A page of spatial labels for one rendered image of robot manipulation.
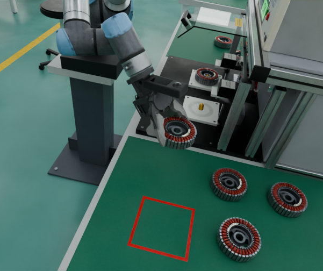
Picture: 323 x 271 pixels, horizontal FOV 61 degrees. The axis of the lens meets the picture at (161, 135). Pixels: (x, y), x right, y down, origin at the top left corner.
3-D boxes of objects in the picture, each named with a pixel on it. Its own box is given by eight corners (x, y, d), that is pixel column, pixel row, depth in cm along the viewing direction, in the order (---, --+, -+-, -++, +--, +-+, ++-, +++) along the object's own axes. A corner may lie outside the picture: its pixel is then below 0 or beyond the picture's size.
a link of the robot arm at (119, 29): (125, 13, 75) (126, 7, 67) (144, 51, 78) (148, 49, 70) (99, 27, 75) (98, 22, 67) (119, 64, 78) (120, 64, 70)
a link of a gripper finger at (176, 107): (179, 116, 89) (159, 102, 83) (193, 113, 84) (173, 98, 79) (177, 125, 88) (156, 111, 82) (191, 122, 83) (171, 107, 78)
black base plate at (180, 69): (135, 133, 103) (135, 129, 102) (168, 58, 150) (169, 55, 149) (260, 163, 99) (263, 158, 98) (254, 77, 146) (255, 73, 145)
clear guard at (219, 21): (177, 37, 109) (179, 22, 105) (185, 18, 126) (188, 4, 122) (259, 55, 106) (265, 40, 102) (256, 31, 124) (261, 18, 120)
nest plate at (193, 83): (187, 86, 127) (188, 84, 127) (192, 71, 138) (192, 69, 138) (220, 93, 126) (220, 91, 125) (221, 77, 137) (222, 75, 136)
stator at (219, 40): (227, 41, 177) (228, 35, 174) (234, 49, 169) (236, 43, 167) (210, 41, 174) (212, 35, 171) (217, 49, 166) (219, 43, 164)
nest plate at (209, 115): (179, 118, 110) (180, 115, 109) (185, 97, 121) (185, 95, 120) (216, 126, 108) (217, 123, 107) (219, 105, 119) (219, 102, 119)
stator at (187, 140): (149, 137, 79) (150, 127, 77) (170, 119, 86) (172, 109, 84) (180, 157, 75) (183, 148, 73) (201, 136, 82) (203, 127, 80)
